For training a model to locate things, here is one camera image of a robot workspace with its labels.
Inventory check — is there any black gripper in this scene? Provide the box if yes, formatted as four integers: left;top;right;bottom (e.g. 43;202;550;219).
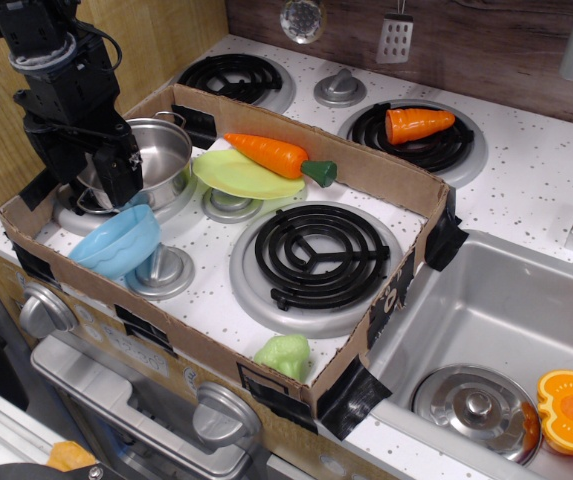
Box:
12;20;143;207

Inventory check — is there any orange toy carrot green top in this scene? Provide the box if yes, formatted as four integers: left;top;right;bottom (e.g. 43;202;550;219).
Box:
224;133;338;188

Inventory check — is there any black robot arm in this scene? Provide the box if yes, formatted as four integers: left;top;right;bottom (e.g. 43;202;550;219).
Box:
0;1;143;207

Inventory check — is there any light green plastic plate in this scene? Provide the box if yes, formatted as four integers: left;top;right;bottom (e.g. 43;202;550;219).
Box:
192;149;305;200

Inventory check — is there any orange toy carrot piece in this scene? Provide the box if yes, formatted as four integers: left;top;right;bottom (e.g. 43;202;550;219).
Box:
385;108;456;145

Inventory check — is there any black front left burner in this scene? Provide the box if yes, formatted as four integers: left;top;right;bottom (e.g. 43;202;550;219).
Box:
56;185;88;216

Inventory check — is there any black burner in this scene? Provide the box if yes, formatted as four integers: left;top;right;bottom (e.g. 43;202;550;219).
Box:
343;101;475;173
254;203;392;310
56;185;88;216
177;53;284;105

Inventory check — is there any light blue plastic bowl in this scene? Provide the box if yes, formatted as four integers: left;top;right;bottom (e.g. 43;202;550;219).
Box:
68;205;161;279

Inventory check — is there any brown cardboard fence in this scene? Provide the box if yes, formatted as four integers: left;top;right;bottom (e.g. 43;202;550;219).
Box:
0;85;466;439

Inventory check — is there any silver stovetop knob middle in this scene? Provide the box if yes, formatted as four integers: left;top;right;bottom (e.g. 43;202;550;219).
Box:
202;188;263;224

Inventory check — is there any silver stovetop knob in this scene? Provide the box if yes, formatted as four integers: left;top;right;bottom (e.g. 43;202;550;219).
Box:
313;68;367;108
125;243;195;300
202;188;263;224

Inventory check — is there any silver stovetop knob front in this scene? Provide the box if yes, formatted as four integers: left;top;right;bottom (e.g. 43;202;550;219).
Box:
125;243;195;300

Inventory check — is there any black back left burner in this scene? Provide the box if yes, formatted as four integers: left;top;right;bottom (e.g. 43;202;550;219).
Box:
177;53;284;105

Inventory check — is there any silver oven knob left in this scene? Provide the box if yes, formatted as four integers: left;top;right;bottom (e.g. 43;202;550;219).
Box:
19;282;78;339

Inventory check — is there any silver oven knob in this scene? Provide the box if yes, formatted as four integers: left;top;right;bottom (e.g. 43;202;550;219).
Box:
19;282;78;339
192;382;262;449

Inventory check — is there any black front right burner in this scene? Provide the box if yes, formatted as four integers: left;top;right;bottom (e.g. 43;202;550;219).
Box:
254;203;392;310

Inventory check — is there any silver stovetop knob back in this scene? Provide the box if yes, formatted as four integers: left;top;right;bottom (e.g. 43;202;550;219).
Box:
313;68;367;108

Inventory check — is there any light green toy broccoli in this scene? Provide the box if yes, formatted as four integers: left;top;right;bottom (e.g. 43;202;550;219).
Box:
254;334;310;381

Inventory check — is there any silver oven knob right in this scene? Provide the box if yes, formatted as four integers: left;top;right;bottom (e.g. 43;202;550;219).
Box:
192;382;262;449

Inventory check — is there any orange cloth scrap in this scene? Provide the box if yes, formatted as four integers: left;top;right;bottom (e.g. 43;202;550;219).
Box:
46;440;97;472

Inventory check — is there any hanging silver spatula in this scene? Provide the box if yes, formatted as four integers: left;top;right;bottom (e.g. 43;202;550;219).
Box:
376;1;414;64

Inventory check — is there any black back right burner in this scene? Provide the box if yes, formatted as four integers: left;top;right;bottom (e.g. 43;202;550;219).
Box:
343;101;475;173

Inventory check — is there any stainless steel pot lid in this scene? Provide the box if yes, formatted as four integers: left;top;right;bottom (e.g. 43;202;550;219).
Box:
409;364;542;465

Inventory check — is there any silver sink basin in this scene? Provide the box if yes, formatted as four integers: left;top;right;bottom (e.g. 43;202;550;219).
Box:
365;228;573;480

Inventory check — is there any orange toy pumpkin half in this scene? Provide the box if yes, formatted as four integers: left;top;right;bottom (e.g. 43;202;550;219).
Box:
537;370;573;456

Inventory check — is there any silver oven door handle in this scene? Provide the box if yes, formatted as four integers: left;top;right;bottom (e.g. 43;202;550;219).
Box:
31;336;256;479

